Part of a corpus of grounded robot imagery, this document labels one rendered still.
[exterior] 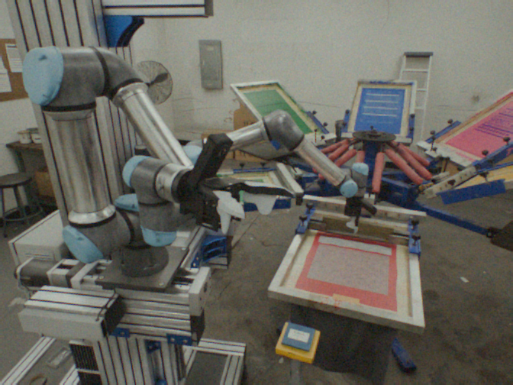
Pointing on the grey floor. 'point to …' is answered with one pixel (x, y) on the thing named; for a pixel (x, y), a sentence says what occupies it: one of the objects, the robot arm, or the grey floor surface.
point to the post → (296, 357)
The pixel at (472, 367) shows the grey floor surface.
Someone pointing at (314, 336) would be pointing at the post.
